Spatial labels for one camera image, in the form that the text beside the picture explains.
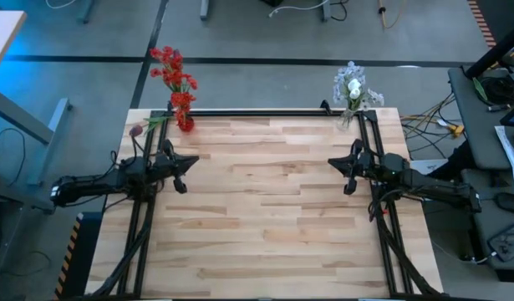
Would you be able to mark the grey metal desk frame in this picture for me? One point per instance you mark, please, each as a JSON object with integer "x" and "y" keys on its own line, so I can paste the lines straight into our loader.
{"x": 14, "y": 117}

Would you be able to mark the small dark frame bracket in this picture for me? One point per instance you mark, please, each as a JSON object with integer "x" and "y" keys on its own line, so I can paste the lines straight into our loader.
{"x": 325, "y": 106}
{"x": 169, "y": 105}

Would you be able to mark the red artificial flower bunch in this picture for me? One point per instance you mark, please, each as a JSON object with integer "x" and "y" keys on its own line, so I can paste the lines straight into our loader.
{"x": 182, "y": 100}
{"x": 173, "y": 75}

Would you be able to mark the hazard-striped dark cart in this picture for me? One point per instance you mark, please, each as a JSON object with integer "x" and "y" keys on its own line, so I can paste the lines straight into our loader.
{"x": 83, "y": 251}

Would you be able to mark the clear glass vase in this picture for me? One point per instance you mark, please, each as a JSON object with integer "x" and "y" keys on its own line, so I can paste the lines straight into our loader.
{"x": 346, "y": 119}

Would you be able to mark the white paper strip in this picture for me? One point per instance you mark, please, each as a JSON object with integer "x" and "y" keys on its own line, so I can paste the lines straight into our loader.
{"x": 507, "y": 150}

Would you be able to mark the light wooden desk top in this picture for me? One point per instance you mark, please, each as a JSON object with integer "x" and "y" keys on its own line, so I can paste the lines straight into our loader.
{"x": 1, "y": 37}

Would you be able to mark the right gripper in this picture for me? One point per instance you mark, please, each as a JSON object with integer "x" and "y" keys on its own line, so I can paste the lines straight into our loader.
{"x": 367, "y": 165}

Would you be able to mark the black computer mouse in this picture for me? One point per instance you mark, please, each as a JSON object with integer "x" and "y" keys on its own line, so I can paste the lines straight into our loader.
{"x": 511, "y": 203}

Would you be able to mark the black diagonal pole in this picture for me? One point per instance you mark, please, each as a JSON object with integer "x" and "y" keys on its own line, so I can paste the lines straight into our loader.
{"x": 497, "y": 50}

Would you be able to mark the white artificial tulip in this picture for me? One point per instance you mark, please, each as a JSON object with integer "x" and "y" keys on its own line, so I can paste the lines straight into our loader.
{"x": 354, "y": 83}

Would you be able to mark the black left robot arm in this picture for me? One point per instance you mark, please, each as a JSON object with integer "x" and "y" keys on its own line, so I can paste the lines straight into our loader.
{"x": 93, "y": 188}

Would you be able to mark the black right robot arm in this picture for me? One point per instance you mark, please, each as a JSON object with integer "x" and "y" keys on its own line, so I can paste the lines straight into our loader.
{"x": 440, "y": 188}

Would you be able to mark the grey metal desk leg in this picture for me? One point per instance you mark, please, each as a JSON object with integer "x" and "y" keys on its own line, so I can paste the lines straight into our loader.
{"x": 86, "y": 12}
{"x": 204, "y": 10}
{"x": 326, "y": 10}

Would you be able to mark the grey side desk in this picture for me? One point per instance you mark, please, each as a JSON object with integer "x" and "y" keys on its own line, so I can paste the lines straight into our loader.
{"x": 480, "y": 125}

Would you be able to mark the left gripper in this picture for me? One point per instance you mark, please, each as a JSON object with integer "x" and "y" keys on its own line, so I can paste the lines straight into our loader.
{"x": 164, "y": 165}

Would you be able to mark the red glass vase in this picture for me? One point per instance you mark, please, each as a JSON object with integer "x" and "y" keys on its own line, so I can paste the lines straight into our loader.
{"x": 186, "y": 125}

